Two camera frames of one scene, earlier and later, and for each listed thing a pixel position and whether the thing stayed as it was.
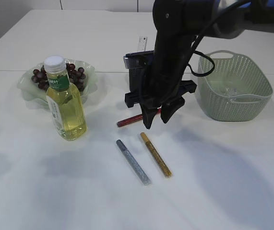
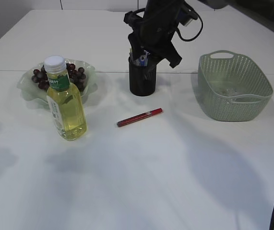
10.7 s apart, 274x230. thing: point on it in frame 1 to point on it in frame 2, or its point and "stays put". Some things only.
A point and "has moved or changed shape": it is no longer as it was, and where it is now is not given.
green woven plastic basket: (237, 90) stays put
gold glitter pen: (155, 156) has moved or changed shape
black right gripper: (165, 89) to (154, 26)
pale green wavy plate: (38, 97) stays put
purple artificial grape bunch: (77, 76) stays put
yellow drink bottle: (65, 99) stays put
